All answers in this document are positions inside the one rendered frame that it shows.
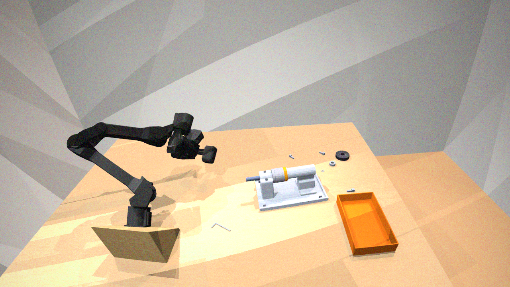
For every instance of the black rubber washer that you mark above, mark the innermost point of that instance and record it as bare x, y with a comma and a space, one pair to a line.
342, 155

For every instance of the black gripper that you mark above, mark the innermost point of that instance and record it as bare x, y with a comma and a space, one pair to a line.
208, 153

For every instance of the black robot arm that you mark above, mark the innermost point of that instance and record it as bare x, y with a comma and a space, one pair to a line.
82, 144

